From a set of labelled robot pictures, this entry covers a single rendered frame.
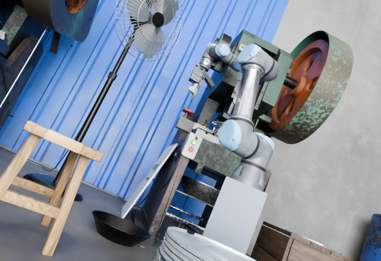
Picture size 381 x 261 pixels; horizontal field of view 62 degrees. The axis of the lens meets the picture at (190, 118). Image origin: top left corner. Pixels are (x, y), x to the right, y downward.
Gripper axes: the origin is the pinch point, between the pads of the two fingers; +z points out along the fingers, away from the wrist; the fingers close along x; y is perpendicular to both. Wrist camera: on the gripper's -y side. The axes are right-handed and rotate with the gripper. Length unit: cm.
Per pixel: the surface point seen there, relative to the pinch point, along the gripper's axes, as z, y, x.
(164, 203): 63, -9, 7
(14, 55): 17, 120, -46
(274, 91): -31, -49, -10
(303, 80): -50, -67, -16
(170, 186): 54, -8, 7
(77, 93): 11, 92, -134
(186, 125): 17.9, -2.7, 3.1
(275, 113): -30, -69, -46
